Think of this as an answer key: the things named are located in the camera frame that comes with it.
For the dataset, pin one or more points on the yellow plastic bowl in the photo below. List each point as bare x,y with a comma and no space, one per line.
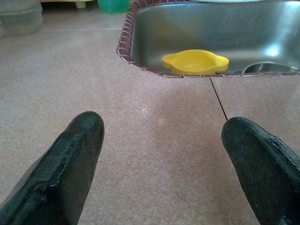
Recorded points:
194,62

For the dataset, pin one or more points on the clear pitcher with orange lid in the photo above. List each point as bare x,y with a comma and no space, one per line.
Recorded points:
18,18

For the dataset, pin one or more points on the small metal bowl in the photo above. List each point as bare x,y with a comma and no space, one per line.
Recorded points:
269,66

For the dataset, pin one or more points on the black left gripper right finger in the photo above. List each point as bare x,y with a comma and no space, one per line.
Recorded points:
264,175

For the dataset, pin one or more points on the green soap bottle blue cap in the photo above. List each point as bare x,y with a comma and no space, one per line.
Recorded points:
112,5

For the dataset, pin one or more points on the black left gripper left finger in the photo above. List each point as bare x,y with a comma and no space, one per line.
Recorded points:
58,175

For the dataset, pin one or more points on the stainless steel sink basin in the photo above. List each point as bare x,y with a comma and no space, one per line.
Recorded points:
211,28

